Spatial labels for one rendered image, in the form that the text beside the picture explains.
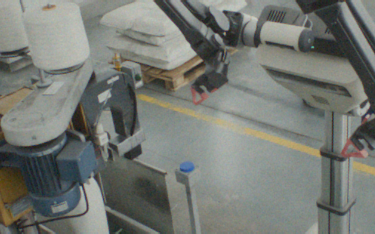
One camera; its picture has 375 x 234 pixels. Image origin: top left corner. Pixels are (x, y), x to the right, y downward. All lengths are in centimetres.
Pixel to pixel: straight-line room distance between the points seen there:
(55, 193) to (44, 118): 25
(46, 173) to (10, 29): 46
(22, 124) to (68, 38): 27
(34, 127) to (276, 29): 74
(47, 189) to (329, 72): 92
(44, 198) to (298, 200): 200
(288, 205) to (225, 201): 39
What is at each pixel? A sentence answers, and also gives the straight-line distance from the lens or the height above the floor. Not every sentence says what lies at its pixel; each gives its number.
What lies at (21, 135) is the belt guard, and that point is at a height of 140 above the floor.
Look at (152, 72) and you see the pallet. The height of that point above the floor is 14.
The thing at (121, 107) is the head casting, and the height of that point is 121.
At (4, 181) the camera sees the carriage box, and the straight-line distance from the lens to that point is 184.
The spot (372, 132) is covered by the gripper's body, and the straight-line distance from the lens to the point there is 149.
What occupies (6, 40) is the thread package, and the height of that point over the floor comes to 157.
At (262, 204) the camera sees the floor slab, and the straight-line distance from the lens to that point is 338.
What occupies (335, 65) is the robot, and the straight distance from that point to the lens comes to 172.
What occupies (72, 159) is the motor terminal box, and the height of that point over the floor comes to 130.
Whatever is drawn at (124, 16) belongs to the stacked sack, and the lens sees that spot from 497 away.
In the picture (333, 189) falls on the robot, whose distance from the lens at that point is 222.
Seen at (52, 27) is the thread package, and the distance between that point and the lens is 156.
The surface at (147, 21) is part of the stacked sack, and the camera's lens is 473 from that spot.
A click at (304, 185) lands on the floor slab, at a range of 352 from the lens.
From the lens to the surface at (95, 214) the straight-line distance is 247.
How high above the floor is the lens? 213
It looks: 29 degrees down
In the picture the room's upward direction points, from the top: 6 degrees counter-clockwise
